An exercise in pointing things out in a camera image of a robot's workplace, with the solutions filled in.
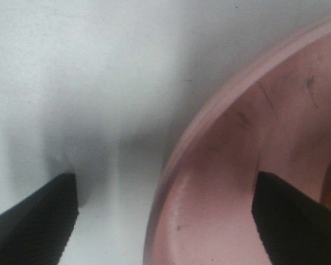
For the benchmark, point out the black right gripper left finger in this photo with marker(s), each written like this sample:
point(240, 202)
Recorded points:
point(37, 230)

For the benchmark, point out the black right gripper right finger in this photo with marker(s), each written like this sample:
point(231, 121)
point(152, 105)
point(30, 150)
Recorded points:
point(293, 228)

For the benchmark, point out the pink round plate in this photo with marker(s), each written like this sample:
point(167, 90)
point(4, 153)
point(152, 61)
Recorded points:
point(273, 116)

